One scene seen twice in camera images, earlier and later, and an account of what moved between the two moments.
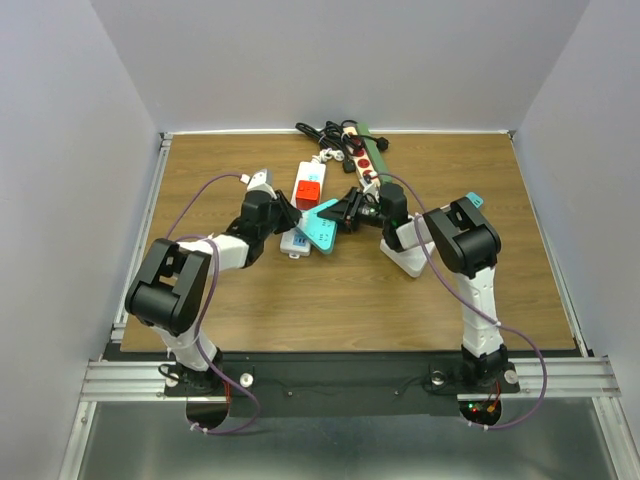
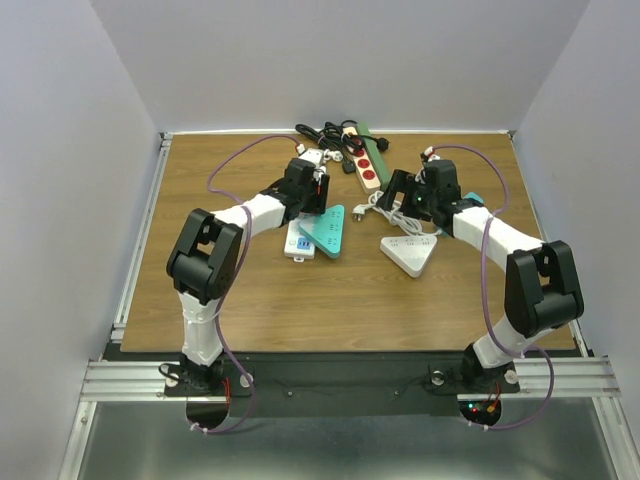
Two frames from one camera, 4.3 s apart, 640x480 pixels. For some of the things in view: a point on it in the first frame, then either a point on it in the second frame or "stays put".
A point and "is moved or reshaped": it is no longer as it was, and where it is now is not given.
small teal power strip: [475, 198] stays put
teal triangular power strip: [321, 231] is moved or reshaped
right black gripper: [346, 211] to [406, 183]
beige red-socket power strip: [363, 167] stays put
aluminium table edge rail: [118, 326] stays put
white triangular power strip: [412, 262] stays put
